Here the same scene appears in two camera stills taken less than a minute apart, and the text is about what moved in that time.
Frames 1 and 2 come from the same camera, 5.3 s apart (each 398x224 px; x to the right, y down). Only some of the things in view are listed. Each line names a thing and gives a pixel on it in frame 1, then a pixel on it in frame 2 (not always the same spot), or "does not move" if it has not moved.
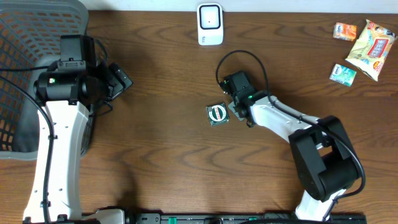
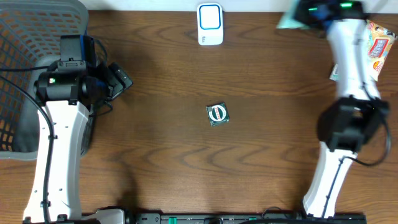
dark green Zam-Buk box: x=217 y=114 does not move
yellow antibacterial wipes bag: x=371 y=50 does not move
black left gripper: x=119 y=79 does not move
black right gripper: x=252 y=88 → x=301 y=12
